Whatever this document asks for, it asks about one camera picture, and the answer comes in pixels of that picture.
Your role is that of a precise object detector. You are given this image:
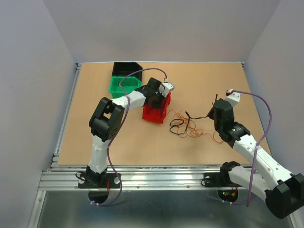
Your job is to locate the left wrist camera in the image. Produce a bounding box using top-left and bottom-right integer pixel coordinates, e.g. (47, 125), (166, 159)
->
(159, 82), (175, 97)

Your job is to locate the red bin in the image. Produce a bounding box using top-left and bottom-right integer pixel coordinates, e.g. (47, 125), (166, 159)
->
(142, 93), (171, 124)

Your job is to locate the orange wire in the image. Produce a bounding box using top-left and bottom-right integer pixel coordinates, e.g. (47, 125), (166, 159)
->
(166, 109), (225, 144)

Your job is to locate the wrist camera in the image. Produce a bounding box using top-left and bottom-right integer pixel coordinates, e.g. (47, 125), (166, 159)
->
(224, 89), (241, 108)
(159, 82), (175, 97)

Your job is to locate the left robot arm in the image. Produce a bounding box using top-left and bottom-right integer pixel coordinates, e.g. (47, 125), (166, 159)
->
(81, 77), (175, 188)

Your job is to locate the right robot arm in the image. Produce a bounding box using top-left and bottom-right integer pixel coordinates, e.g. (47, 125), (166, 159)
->
(205, 96), (304, 219)

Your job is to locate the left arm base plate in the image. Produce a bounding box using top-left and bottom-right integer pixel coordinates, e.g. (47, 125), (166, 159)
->
(75, 172), (120, 189)

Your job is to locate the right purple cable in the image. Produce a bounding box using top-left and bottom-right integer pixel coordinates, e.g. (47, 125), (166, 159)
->
(232, 89), (273, 208)

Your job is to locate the black cable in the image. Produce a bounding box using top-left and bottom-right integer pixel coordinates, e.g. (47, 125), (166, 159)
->
(169, 94), (219, 136)

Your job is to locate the green bin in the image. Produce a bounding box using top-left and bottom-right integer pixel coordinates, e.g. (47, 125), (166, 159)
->
(109, 76), (142, 98)

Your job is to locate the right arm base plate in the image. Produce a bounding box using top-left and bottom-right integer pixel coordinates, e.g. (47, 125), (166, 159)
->
(200, 172), (235, 188)

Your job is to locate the aluminium rail frame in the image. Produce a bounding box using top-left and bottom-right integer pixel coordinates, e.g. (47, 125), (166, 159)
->
(28, 62), (304, 228)

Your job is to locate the black bin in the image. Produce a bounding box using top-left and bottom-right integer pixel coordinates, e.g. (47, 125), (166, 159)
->
(112, 62), (143, 76)

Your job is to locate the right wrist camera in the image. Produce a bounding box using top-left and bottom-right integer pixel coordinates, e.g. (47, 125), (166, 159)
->
(224, 89), (241, 108)

